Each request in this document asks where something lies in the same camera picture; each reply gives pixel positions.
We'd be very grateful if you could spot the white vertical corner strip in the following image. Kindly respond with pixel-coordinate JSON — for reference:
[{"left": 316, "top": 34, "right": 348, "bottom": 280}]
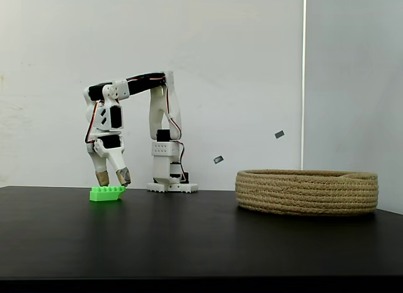
[{"left": 302, "top": 0, "right": 307, "bottom": 171}]

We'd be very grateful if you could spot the woven rope basket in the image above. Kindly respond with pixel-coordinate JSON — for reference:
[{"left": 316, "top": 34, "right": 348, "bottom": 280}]
[{"left": 235, "top": 169, "right": 379, "bottom": 216}]

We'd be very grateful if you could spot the green lego block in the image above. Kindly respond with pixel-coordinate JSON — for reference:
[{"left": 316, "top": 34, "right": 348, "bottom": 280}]
[{"left": 89, "top": 185, "right": 127, "bottom": 202}]

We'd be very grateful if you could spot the red black servo cable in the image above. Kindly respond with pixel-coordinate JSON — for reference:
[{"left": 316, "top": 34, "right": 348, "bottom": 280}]
[{"left": 84, "top": 100, "right": 102, "bottom": 145}]

